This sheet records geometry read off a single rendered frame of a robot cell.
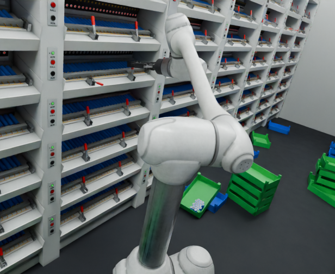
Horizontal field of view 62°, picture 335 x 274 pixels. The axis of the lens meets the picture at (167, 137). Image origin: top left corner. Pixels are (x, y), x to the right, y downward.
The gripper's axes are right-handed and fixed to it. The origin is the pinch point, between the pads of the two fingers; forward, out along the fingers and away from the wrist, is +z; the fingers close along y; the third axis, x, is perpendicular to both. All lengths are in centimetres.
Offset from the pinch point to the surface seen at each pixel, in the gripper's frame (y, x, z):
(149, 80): 13.1, -9.4, 0.2
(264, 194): 82, -94, -53
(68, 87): -38.6, -8.0, 1.4
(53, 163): -47, -41, 5
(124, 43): -10.1, 10.2, -3.5
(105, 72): -14.8, -3.6, 5.3
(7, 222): -66, -65, 14
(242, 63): 156, -5, 4
